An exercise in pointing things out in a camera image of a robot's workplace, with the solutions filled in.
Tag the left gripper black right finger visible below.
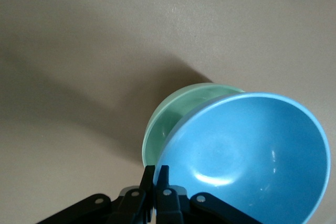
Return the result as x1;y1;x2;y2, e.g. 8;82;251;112
154;165;263;224

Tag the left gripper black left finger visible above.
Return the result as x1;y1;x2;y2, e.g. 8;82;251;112
36;165;155;224

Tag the blue bowl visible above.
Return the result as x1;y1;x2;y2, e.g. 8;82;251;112
153;92;331;224

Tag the green bowl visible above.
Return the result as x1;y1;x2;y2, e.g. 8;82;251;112
141;82;247;168

